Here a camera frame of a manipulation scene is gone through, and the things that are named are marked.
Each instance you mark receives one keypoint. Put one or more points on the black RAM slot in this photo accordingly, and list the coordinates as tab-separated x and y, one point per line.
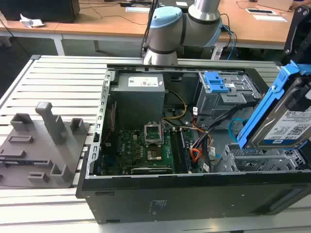
175	150

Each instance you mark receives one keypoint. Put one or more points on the silver drive cage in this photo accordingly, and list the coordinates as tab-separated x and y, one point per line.
213	102

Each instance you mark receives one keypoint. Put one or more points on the green motherboard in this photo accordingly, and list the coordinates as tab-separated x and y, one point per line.
131	150

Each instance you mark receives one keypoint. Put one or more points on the blue plastic drive latch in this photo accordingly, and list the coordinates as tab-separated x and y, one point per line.
216	82

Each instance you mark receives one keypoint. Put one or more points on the large black box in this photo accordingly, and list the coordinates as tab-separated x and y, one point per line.
41	9

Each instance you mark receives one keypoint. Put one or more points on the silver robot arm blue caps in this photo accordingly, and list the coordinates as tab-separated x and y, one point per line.
167	31

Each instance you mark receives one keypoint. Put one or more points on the white paper sheet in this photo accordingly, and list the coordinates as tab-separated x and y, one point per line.
269	18
137	9

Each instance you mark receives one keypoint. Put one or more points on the black PC case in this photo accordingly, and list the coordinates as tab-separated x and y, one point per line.
194	201

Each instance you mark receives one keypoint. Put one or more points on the grey parts rack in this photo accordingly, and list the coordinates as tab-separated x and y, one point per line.
36	155

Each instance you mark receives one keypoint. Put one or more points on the wooden desk white legs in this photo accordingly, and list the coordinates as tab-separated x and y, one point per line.
97	21

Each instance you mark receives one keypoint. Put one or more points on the metal disk bay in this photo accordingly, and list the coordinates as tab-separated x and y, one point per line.
255	160

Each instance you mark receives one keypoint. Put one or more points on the CPU socket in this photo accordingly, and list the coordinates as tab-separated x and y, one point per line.
154	155

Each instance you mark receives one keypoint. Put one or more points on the grey power supply unit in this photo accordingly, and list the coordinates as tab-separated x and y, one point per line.
138	102

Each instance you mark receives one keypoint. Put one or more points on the dark RAM stick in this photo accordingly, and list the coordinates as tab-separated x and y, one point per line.
185	150

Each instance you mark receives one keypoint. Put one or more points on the hard disk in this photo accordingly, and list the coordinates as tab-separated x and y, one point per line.
279	126

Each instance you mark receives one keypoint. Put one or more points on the crumpled white paper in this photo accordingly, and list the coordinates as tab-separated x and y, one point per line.
31	22

